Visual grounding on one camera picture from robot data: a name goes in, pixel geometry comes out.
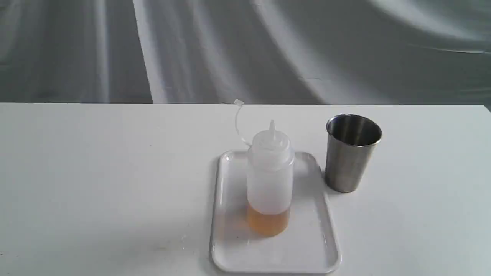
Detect translucent plastic squeeze bottle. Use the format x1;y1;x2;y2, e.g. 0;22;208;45
234;99;295;237

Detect stainless steel cup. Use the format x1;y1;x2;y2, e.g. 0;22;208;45
325;114;383;193

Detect white plastic tray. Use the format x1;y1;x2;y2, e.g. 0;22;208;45
210;151;342;276

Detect grey fabric backdrop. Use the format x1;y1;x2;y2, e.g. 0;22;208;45
0;0;491;108

